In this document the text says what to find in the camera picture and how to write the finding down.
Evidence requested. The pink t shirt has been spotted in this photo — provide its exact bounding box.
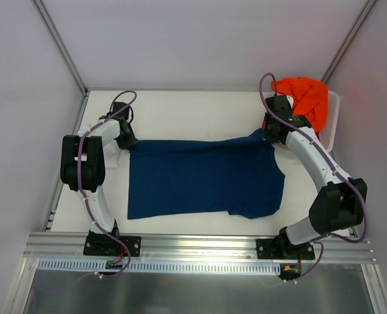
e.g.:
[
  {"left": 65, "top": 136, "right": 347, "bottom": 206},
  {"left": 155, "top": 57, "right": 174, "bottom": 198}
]
[{"left": 262, "top": 120, "right": 320, "bottom": 144}]

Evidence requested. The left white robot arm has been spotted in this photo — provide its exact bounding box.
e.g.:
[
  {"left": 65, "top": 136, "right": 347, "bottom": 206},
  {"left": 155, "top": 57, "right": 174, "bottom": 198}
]
[{"left": 60, "top": 101, "right": 137, "bottom": 255}]

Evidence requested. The white slotted cable duct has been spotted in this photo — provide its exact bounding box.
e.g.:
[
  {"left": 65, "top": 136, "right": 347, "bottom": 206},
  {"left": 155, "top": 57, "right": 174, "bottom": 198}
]
[{"left": 37, "top": 258, "right": 281, "bottom": 276}]

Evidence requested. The blue t shirt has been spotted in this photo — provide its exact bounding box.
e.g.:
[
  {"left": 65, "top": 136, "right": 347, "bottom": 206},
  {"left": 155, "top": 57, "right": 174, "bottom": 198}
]
[{"left": 127, "top": 129, "right": 285, "bottom": 220}]

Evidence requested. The folded white t shirt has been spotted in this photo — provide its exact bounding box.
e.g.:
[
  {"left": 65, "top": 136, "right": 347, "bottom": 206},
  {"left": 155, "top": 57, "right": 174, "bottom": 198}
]
[{"left": 77, "top": 121, "right": 121, "bottom": 169}]

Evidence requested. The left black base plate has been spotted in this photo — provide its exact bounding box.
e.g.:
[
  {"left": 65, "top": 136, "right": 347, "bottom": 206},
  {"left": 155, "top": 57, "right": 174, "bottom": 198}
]
[{"left": 83, "top": 233, "right": 142, "bottom": 257}]

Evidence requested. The orange t shirt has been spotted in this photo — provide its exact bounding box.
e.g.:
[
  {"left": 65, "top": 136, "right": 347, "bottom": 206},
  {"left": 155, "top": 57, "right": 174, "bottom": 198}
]
[{"left": 271, "top": 77, "right": 328, "bottom": 134}]

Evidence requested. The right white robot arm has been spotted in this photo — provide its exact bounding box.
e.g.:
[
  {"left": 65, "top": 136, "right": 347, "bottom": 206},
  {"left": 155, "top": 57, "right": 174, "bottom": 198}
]
[{"left": 261, "top": 95, "right": 367, "bottom": 259}]

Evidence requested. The aluminium mounting rail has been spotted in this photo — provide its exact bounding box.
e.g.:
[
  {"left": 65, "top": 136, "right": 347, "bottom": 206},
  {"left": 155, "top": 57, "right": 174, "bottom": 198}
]
[{"left": 23, "top": 232, "right": 378, "bottom": 264}]

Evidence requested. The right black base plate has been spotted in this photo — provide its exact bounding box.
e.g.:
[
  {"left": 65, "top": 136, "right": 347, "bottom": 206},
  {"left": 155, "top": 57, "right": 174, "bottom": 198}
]
[{"left": 255, "top": 235, "right": 315, "bottom": 260}]

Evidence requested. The white plastic basket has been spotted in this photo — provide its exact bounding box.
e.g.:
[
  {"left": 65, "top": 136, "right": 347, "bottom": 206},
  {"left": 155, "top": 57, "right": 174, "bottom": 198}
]
[{"left": 319, "top": 90, "right": 340, "bottom": 152}]

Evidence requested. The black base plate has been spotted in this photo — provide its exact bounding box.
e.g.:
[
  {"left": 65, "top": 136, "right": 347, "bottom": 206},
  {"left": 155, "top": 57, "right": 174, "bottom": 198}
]
[
  {"left": 255, "top": 235, "right": 315, "bottom": 260},
  {"left": 83, "top": 233, "right": 142, "bottom": 257}
]

